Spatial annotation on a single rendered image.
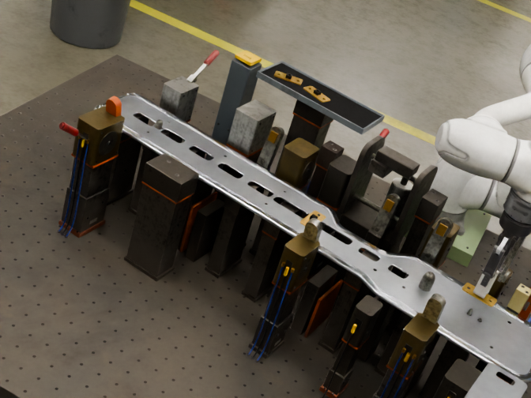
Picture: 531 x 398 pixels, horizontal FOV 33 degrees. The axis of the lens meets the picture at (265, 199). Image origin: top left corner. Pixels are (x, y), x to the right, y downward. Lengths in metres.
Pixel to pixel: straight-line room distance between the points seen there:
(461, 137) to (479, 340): 0.51
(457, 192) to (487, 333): 0.82
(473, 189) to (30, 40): 2.91
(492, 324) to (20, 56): 3.29
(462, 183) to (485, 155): 0.96
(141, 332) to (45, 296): 0.26
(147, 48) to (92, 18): 0.42
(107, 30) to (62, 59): 0.32
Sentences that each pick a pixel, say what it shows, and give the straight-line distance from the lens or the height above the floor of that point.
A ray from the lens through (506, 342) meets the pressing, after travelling 2.28.
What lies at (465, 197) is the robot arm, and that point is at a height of 0.89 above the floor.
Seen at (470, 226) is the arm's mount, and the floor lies 0.76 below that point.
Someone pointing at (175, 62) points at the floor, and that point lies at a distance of 5.24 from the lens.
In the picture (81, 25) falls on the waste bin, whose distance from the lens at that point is 5.11.
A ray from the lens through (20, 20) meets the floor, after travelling 5.35.
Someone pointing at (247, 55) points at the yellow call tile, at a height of 1.16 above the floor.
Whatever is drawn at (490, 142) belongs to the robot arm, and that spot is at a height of 1.47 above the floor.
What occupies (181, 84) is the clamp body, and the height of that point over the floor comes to 1.06.
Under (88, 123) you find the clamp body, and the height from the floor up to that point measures 1.06.
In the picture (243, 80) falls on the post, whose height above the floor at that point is 1.10.
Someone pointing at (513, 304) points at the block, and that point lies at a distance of 2.38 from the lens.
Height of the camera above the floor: 2.31
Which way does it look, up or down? 33 degrees down
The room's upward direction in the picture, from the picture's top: 18 degrees clockwise
